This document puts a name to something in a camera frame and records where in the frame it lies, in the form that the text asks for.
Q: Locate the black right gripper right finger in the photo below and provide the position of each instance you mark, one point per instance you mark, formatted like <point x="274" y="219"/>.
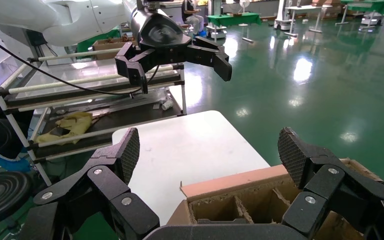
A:
<point x="331" y="188"/>

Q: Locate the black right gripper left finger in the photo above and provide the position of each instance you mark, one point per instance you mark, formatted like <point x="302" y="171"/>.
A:
<point x="112" y="198"/>

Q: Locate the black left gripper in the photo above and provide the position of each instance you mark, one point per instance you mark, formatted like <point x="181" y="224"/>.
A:
<point x="159" y="33"/>

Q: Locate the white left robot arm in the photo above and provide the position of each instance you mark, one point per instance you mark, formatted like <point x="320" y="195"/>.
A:
<point x="72" y="20"/>

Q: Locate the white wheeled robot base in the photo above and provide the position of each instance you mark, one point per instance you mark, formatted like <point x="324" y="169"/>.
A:
<point x="216" y="31"/>

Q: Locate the small white cup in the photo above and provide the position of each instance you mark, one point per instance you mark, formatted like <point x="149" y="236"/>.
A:
<point x="167" y="104"/>

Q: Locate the seated person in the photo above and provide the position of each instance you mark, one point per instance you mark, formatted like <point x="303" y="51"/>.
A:
<point x="191" y="16"/>

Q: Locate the open brown cardboard box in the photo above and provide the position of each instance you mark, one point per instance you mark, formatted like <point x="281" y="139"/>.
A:
<point x="107" y="46"/>

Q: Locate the small table with green cloth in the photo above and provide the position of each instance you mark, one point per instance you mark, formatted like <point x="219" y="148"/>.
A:
<point x="235" y="19"/>

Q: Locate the yellow cloth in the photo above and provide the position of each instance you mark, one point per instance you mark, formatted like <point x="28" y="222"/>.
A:
<point x="76" y="124"/>

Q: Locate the white standing fan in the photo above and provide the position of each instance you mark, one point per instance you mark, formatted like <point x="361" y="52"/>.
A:
<point x="244" y="4"/>

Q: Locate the cardboard box with dividers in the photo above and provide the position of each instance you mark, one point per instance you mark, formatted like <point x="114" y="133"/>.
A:
<point x="231" y="180"/>

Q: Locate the blue shoe cover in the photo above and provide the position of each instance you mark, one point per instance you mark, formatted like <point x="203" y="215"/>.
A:
<point x="11" y="163"/>

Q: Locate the black round stool seat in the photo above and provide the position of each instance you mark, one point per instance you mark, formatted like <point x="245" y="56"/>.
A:
<point x="0" y="195"/>

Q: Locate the tall white robot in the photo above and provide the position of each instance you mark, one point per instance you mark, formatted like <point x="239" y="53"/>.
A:
<point x="282" y="16"/>

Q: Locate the pipe rack with dark shelves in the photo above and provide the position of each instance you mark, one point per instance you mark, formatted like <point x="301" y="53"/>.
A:
<point x="46" y="85"/>

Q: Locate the person in dark trousers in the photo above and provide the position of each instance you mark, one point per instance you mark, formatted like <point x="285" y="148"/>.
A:
<point x="0" y="112"/>

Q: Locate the large table with green cloth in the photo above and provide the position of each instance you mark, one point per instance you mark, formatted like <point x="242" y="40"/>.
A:
<point x="366" y="6"/>

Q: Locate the white frame table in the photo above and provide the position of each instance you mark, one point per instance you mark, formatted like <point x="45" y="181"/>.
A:
<point x="306" y="8"/>

